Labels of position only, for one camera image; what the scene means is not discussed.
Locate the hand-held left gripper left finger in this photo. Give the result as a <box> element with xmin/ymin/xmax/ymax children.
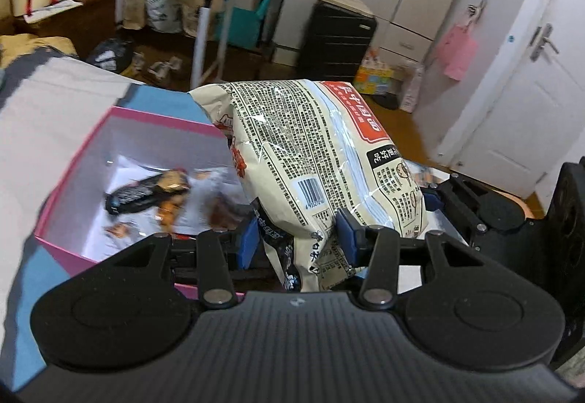
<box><xmin>112</xmin><ymin>215</ymin><xmax>260</xmax><ymax>310</ymax></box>

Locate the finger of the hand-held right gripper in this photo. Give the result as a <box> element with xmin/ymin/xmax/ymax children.
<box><xmin>423</xmin><ymin>174</ymin><xmax>485</xmax><ymax>244</ymax></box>

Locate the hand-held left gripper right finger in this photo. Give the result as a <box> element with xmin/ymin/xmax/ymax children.
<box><xmin>336</xmin><ymin>207</ymin><xmax>478</xmax><ymax>309</ymax></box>

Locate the clear bag of coloured nuts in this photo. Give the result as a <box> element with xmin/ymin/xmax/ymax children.
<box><xmin>155</xmin><ymin>167</ymin><xmax>193</xmax><ymax>232</ymax></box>

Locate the large beige snack bag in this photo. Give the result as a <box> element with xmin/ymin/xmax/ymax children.
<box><xmin>188</xmin><ymin>79</ymin><xmax>429</xmax><ymax>294</ymax></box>

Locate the black cracker packet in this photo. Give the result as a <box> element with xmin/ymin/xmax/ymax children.
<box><xmin>104</xmin><ymin>172</ymin><xmax>190</xmax><ymax>215</ymax></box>

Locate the pink cardboard box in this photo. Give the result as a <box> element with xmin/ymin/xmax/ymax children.
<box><xmin>35</xmin><ymin>107</ymin><xmax>257</xmax><ymax>301</ymax></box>

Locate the black round object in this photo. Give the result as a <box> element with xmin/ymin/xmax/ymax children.
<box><xmin>375</xmin><ymin>92</ymin><xmax>400</xmax><ymax>111</ymax></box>

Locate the printed paper sheet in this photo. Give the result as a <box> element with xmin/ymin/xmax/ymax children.
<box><xmin>82</xmin><ymin>156</ymin><xmax>215</xmax><ymax>257</ymax></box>

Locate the white printed bag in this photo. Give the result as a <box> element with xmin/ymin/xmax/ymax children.
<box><xmin>399</xmin><ymin>62</ymin><xmax>423</xmax><ymax>113</ymax></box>

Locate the white door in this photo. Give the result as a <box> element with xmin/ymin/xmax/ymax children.
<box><xmin>434</xmin><ymin>0</ymin><xmax>585</xmax><ymax>198</ymax></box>

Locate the colourful gift box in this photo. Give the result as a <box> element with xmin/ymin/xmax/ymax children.
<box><xmin>354</xmin><ymin>49</ymin><xmax>395</xmax><ymax>95</ymax></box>

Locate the pink hanging bag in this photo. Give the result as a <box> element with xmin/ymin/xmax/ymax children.
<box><xmin>434</xmin><ymin>23</ymin><xmax>478</xmax><ymax>81</ymax></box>

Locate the black suitcase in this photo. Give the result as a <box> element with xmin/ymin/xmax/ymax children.
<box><xmin>299</xmin><ymin>1</ymin><xmax>378</xmax><ymax>84</ymax></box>

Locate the teal bag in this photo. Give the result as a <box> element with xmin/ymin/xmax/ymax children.
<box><xmin>226</xmin><ymin>0</ymin><xmax>270</xmax><ymax>49</ymax></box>

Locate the black plastic bag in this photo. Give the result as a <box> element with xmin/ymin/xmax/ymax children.
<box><xmin>87</xmin><ymin>37</ymin><xmax>135</xmax><ymax>75</ymax></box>

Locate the brown paper bag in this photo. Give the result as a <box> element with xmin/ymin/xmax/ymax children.
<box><xmin>183</xmin><ymin>0</ymin><xmax>206</xmax><ymax>38</ymax></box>
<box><xmin>123</xmin><ymin>0</ymin><xmax>161</xmax><ymax>31</ymax></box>

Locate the printed bed sheet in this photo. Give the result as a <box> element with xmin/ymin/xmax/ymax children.
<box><xmin>0</xmin><ymin>56</ymin><xmax>544</xmax><ymax>390</ymax></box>

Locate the white patterned bag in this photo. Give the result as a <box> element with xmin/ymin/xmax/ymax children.
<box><xmin>145</xmin><ymin>0</ymin><xmax>184</xmax><ymax>34</ymax></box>

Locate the wooden nightstand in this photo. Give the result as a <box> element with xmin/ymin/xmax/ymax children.
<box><xmin>18</xmin><ymin>0</ymin><xmax>122</xmax><ymax>61</ymax></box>

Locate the yellow cloth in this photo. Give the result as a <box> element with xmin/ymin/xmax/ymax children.
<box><xmin>0</xmin><ymin>34</ymin><xmax>76</xmax><ymax>68</ymax></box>

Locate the metal door handle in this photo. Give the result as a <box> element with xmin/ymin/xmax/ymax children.
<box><xmin>530</xmin><ymin>25</ymin><xmax>559</xmax><ymax>61</ymax></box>

